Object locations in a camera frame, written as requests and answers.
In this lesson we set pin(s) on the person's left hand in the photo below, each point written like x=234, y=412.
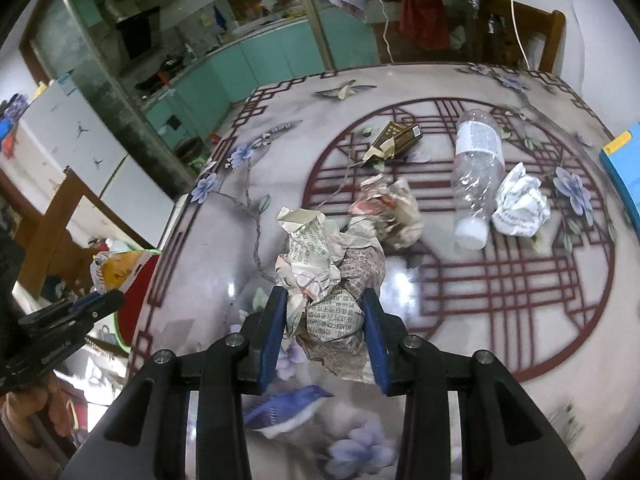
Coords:
x=35, y=410

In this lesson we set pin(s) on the white refrigerator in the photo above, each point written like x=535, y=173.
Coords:
x=75, y=145

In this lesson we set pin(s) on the blue box with yellow edge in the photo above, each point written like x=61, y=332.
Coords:
x=622, y=170

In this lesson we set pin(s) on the dark trash bin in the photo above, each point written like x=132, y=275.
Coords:
x=192, y=151

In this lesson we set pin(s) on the black range hood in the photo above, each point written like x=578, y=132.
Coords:
x=135, y=27

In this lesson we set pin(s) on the white crumpled paper ball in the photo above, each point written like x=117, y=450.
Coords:
x=520, y=205

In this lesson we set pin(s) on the red bucket with green rim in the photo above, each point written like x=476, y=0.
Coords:
x=140, y=305

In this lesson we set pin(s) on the plain wooden chair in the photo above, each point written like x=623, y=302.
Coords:
x=542, y=35

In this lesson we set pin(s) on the carved wooden chair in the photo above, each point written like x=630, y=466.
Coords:
x=55, y=220

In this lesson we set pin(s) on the newspaper wad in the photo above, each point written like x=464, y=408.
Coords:
x=325, y=280

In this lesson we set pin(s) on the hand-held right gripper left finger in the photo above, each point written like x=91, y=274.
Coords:
x=272, y=342

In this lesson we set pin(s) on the clear plastic bottle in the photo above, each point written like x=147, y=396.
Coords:
x=475, y=170

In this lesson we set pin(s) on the red garment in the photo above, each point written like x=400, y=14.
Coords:
x=422, y=5

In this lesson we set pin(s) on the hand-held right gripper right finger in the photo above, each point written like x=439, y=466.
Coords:
x=376, y=345

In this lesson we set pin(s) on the crushed brown cigarette box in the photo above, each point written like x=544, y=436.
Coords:
x=395, y=140

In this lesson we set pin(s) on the teal kitchen cabinets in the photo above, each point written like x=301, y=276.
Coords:
x=280, y=50

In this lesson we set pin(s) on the household clutter pile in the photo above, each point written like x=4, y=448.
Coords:
x=10, y=125

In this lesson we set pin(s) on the reddish crumpled paper wad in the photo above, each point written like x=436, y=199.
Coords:
x=390, y=210

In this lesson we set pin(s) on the floral printed tablecloth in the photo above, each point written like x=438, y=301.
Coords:
x=500, y=310

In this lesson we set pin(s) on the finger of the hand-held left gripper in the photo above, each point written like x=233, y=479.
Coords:
x=107, y=302
x=86, y=302

